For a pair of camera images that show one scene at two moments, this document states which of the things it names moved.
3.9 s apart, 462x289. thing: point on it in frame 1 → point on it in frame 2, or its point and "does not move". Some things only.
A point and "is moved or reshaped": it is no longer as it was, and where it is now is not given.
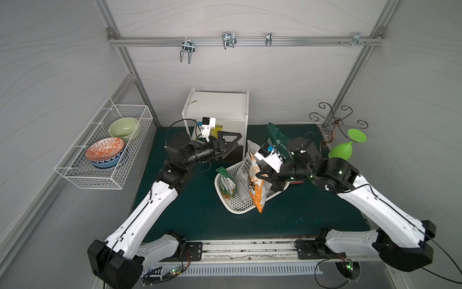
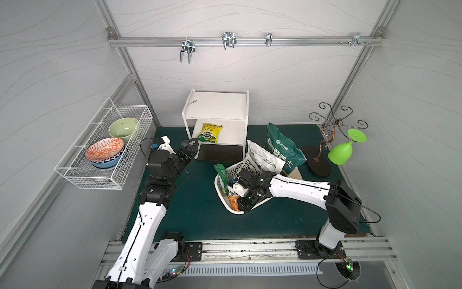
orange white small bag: (259, 188) is moved or reshaped
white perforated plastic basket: (236, 205) does not move
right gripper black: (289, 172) → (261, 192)
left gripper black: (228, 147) → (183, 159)
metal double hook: (187, 46) does not move
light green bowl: (123, 128) does not move
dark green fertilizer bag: (281, 143) does not move
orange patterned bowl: (104, 149) does not move
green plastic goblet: (344, 150) does not move
